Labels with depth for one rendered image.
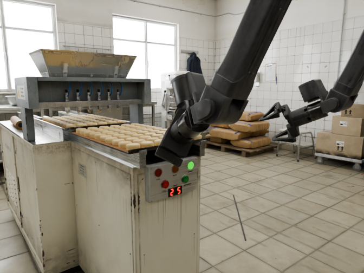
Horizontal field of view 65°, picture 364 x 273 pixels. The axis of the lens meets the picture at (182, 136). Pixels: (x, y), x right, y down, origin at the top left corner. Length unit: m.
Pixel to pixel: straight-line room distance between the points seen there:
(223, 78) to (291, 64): 4.92
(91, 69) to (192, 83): 1.24
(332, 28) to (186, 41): 2.68
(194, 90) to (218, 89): 0.08
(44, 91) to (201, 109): 1.29
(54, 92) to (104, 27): 3.65
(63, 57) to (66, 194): 0.75
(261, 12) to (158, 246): 0.99
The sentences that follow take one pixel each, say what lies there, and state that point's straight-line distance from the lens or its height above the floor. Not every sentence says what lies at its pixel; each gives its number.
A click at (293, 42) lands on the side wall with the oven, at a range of 5.45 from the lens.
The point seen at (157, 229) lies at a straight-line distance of 1.22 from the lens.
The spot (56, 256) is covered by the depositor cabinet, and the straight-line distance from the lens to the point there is 1.88.
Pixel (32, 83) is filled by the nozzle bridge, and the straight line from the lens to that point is 1.62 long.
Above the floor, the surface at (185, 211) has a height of 0.60.
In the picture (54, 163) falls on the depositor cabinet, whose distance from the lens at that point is 1.69.
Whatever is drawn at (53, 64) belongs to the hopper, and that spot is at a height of 1.25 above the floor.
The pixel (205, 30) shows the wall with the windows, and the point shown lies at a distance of 6.54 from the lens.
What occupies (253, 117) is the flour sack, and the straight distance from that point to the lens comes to 5.03.
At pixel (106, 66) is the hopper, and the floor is 1.25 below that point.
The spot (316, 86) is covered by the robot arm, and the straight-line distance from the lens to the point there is 1.02.
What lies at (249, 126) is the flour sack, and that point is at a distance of 4.78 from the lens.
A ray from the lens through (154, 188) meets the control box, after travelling 1.10.
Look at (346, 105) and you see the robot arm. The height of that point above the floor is 1.07.
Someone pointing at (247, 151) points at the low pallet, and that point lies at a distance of 4.76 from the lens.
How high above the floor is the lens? 1.13
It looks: 10 degrees down
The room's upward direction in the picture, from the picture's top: straight up
